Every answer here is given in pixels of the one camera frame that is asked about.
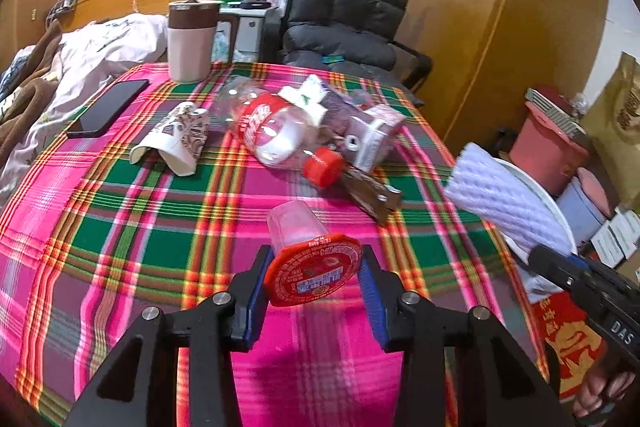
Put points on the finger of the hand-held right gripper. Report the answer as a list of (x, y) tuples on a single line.
[(560, 264)]

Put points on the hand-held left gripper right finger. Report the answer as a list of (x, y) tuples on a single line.
[(372, 304)]

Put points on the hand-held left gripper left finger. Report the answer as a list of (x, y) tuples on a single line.
[(257, 289)]

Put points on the pink jelly cup red lid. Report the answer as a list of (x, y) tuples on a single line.
[(312, 272)]

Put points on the white round trash bin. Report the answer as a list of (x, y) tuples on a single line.
[(550, 207)]

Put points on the white foam net sleeve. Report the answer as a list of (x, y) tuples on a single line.
[(500, 197)]

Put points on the brown foil wrapper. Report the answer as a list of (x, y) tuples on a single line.
[(372, 199)]

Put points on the clear plastic bottle red cap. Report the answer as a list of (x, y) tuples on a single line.
[(270, 127)]

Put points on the crushed patterned paper cup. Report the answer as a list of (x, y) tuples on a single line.
[(180, 142)]

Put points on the white paper with green print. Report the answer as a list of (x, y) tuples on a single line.
[(310, 94)]

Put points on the person's right hand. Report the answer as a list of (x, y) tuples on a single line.
[(605, 389)]

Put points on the pale blue bucket pink lid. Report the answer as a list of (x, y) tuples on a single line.
[(580, 212)]

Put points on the white cardboard box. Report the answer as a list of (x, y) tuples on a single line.
[(612, 237)]

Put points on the pink plastic bucket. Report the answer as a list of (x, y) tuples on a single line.
[(545, 152)]

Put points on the striped flat box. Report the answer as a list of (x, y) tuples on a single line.
[(557, 114)]

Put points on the gold paper bag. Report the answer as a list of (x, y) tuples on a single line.
[(620, 117)]

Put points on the small purple carton box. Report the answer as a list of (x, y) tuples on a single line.
[(370, 137)]

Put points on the black smartphone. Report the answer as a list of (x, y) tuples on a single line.
[(107, 107)]

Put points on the clear plastic bag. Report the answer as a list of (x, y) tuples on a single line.
[(225, 47)]

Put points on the brown and white tumbler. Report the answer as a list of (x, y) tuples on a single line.
[(190, 52)]

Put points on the white nightstand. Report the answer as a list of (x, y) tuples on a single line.
[(247, 32)]

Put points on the yellow wooden wardrobe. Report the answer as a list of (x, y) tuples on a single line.
[(500, 7)]

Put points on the grey padded chair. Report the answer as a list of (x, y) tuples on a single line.
[(345, 7)]

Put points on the brown blanket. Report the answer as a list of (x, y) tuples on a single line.
[(25, 97)]

